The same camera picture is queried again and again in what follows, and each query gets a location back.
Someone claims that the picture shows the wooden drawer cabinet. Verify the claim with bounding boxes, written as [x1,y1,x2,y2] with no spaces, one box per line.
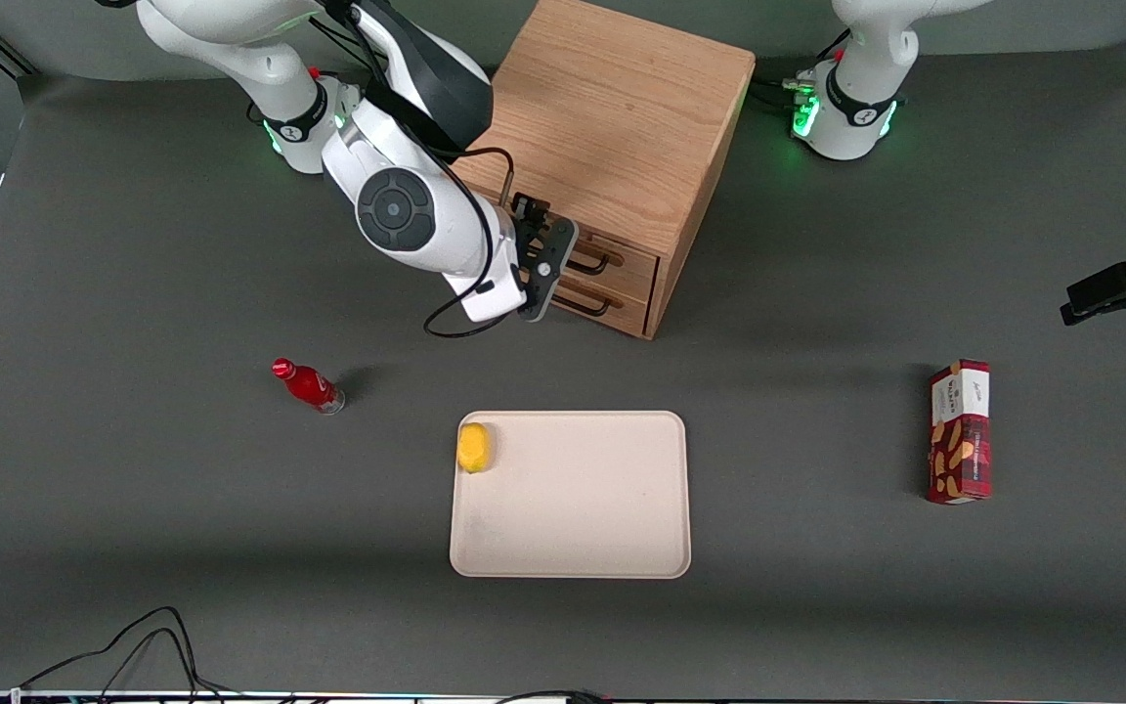
[451,0,757,340]

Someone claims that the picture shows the yellow lemon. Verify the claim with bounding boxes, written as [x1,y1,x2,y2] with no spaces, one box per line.
[456,421,494,475]

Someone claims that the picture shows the red plaid cookie box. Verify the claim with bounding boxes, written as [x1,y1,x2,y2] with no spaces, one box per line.
[926,359,992,506]

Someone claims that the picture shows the beige plastic tray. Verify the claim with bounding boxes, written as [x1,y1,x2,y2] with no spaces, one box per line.
[450,410,692,580]

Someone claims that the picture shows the red bottle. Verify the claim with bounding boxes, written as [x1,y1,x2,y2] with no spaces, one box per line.
[272,358,347,417]

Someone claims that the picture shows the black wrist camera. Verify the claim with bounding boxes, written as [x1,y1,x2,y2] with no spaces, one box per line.
[509,193,556,250]

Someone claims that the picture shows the black base cable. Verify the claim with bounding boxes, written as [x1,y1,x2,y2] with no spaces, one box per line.
[747,27,852,110]
[309,18,373,69]

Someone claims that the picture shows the black loose cable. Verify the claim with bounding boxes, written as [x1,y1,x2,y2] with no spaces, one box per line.
[495,689,613,704]
[21,606,202,704]
[84,628,237,704]

